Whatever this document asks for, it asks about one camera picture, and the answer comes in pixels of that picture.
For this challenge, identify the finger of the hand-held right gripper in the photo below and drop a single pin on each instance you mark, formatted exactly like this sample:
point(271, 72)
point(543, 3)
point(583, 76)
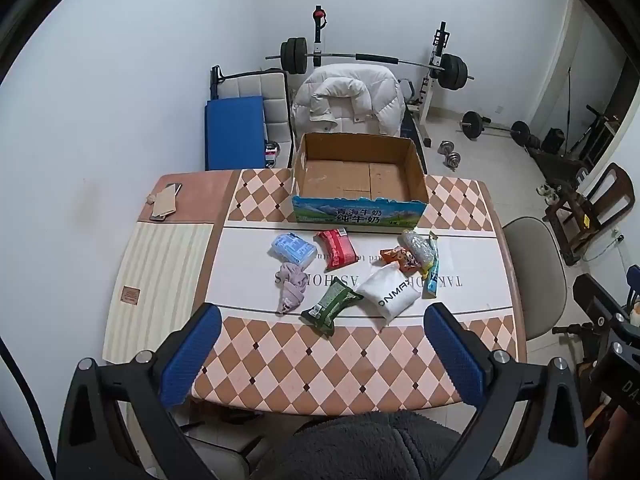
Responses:
point(600, 300)

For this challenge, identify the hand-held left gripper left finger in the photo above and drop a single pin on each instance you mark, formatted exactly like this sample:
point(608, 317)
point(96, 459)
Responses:
point(192, 355)

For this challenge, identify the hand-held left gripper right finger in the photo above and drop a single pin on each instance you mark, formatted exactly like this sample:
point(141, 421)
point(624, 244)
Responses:
point(455, 355)

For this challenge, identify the long blue packet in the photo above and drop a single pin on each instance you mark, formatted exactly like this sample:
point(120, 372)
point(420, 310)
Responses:
point(431, 280)

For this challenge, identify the white soft pouch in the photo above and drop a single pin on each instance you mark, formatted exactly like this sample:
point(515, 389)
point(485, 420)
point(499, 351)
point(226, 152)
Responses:
point(390, 292)

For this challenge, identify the orange snack bag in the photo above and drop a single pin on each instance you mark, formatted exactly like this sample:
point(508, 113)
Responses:
point(395, 256)

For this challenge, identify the grey cloth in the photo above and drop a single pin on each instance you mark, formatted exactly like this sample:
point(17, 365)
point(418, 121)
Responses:
point(294, 285)

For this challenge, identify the green packet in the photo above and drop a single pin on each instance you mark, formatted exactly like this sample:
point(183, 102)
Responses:
point(330, 305)

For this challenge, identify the blue tissue pack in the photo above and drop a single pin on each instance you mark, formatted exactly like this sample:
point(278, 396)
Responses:
point(294, 250)

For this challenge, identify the red snack packet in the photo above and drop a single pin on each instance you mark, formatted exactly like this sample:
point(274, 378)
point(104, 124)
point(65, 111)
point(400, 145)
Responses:
point(336, 248)

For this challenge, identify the printed cardboard box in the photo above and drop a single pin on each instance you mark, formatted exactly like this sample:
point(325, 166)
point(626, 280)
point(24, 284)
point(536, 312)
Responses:
point(350, 170)

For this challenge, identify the person's right forearm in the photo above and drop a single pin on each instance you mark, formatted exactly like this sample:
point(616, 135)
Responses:
point(622, 442)

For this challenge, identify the grey round chair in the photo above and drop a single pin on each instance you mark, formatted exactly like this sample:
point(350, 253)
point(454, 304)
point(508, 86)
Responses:
point(535, 270)

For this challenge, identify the dark wooden chair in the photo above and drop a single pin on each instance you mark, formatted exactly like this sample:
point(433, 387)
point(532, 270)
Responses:
point(607, 195)

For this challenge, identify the white shoes pair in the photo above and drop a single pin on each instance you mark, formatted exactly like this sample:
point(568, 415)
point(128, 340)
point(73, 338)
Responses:
point(548, 193)

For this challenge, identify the person's grey fleece garment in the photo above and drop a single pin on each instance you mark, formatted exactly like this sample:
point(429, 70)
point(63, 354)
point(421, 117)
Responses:
point(360, 450)

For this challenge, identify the black exercise machine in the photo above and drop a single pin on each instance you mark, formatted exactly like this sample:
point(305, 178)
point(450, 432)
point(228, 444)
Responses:
point(555, 162)

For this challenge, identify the small cardboard piece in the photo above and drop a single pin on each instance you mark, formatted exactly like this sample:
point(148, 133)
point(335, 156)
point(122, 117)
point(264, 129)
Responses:
point(165, 202)

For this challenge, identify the smartphone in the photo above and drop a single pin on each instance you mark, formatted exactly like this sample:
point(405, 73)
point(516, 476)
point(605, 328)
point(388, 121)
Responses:
point(176, 188)

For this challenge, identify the chrome dumbbell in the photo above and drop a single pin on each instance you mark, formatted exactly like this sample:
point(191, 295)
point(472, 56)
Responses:
point(454, 161)
point(445, 147)

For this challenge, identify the short barbell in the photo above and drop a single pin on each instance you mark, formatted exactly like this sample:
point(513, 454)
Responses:
point(470, 122)

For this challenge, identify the black weight bench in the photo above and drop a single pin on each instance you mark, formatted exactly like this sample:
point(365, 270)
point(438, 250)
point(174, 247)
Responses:
point(412, 132)

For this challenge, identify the blue folded mat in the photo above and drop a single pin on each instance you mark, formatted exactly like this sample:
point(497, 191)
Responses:
point(235, 132)

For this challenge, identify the white barbell rack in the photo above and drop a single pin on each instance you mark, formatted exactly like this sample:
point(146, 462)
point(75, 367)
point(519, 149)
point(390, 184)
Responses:
point(425, 105)

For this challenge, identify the white padded chair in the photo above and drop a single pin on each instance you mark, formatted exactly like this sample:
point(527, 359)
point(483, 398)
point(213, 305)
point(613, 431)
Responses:
point(255, 85)

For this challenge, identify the white puffer jacket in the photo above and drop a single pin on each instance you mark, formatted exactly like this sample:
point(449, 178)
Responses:
point(350, 95)

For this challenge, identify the barbell with black plates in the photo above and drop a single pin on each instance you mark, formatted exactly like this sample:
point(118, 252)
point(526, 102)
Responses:
point(292, 55)

